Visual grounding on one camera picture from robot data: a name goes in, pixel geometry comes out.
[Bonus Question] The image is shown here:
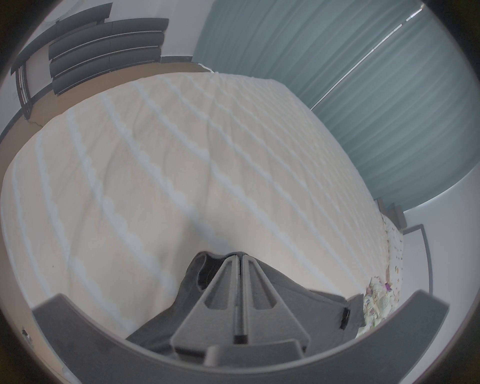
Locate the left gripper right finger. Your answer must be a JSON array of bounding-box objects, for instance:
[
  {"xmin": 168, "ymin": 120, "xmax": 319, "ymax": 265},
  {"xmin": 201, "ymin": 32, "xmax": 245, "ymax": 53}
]
[{"xmin": 241, "ymin": 254, "xmax": 311, "ymax": 349}]

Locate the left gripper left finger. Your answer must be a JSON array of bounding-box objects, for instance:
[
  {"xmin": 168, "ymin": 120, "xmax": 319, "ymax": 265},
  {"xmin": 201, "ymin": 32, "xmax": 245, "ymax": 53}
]
[{"xmin": 172, "ymin": 254, "xmax": 241, "ymax": 352}]

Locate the black T-shirt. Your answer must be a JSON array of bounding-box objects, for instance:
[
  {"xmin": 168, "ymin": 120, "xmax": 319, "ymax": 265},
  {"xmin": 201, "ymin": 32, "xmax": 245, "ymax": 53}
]
[{"xmin": 125, "ymin": 250, "xmax": 367, "ymax": 356}]

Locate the bed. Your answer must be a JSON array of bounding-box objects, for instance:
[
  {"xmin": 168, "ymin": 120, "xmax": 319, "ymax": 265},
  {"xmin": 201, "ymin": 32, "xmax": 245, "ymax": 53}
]
[{"xmin": 0, "ymin": 71, "xmax": 436, "ymax": 361}]

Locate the white printed pyjama top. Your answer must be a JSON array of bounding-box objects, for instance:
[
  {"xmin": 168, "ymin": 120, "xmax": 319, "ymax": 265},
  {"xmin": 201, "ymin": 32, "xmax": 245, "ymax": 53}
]
[{"xmin": 354, "ymin": 275, "xmax": 395, "ymax": 338}]

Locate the white printed pillow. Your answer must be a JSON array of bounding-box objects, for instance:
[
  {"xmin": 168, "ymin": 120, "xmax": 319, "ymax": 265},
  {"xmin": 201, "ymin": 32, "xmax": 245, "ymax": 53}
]
[{"xmin": 379, "ymin": 213, "xmax": 406, "ymax": 286}]

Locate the grey bedside table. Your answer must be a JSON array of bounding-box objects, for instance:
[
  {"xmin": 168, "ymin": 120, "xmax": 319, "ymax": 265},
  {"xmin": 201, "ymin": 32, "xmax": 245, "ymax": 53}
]
[{"xmin": 375, "ymin": 197, "xmax": 407, "ymax": 229}]

